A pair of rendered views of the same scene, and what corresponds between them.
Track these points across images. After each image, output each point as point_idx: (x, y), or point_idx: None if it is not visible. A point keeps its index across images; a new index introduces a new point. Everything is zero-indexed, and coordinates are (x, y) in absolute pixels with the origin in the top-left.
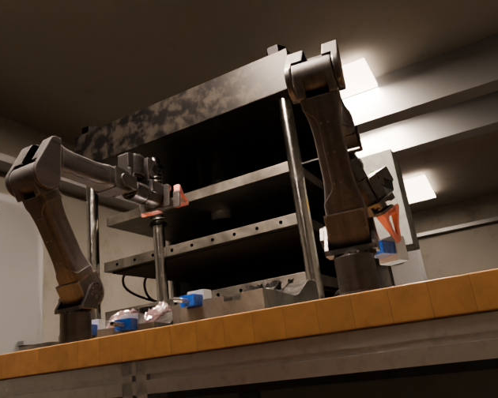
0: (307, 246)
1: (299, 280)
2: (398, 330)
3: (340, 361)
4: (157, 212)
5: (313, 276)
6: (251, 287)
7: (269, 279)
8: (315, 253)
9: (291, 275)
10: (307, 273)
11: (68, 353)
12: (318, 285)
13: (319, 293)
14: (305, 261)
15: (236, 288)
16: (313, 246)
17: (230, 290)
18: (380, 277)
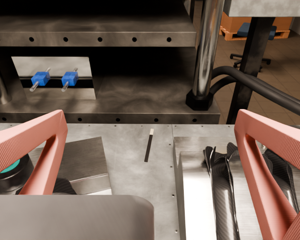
0: (215, 9)
1: (181, 41)
2: None
3: None
4: (55, 165)
5: (211, 51)
6: (207, 151)
7: (142, 33)
8: (220, 20)
9: (172, 33)
10: (205, 45)
11: None
12: (212, 61)
13: (211, 69)
14: (206, 30)
15: (94, 36)
16: (222, 9)
17: (84, 36)
18: (257, 40)
